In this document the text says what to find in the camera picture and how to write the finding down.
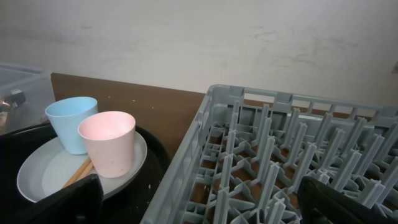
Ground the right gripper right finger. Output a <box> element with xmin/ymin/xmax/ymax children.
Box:
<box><xmin>297</xmin><ymin>176</ymin><xmax>397</xmax><ymax>224</ymax></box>

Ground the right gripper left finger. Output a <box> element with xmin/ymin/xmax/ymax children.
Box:
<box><xmin>6</xmin><ymin>174</ymin><xmax>104</xmax><ymax>224</ymax></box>

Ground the light blue cup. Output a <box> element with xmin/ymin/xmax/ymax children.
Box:
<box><xmin>45</xmin><ymin>96</ymin><xmax>98</xmax><ymax>155</ymax></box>

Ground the grey dishwasher rack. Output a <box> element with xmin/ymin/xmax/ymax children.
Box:
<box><xmin>142</xmin><ymin>85</ymin><xmax>397</xmax><ymax>223</ymax></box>

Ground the wooden chopstick left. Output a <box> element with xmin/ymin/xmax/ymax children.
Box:
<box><xmin>62</xmin><ymin>158</ymin><xmax>91</xmax><ymax>188</ymax></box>

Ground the wooden chopstick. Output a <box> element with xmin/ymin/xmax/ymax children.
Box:
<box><xmin>75</xmin><ymin>161</ymin><xmax>93</xmax><ymax>182</ymax></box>
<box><xmin>62</xmin><ymin>158</ymin><xmax>91</xmax><ymax>188</ymax></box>

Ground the wooden chopstick right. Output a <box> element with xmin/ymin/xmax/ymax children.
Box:
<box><xmin>75</xmin><ymin>161</ymin><xmax>93</xmax><ymax>182</ymax></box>

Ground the light grey plate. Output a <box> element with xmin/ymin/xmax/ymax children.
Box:
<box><xmin>17</xmin><ymin>132</ymin><xmax>147</xmax><ymax>203</ymax></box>

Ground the round black tray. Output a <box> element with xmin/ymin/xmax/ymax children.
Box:
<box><xmin>1</xmin><ymin>124</ymin><xmax>170</xmax><ymax>223</ymax></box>

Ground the pink cup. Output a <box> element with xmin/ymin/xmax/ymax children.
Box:
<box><xmin>78</xmin><ymin>111</ymin><xmax>136</xmax><ymax>178</ymax></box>

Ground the clear plastic bin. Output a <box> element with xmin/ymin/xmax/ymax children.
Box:
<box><xmin>1</xmin><ymin>62</ymin><xmax>55</xmax><ymax>135</ymax></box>

